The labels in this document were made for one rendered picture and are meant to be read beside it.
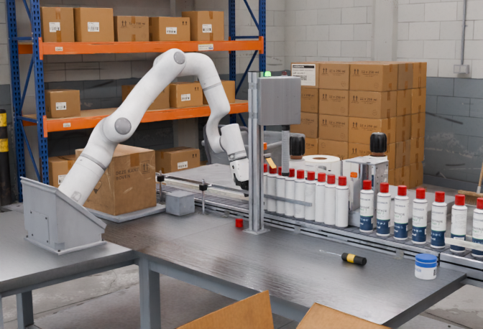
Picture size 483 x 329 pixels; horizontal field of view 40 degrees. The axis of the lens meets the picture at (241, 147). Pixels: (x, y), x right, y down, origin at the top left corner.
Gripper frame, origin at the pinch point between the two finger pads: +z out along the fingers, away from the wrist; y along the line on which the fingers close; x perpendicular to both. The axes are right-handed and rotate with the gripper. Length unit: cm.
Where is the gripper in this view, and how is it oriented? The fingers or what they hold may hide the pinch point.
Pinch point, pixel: (246, 192)
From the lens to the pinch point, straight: 302.4
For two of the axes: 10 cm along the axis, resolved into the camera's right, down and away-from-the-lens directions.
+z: 2.6, 9.6, -0.7
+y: 6.7, -1.3, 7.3
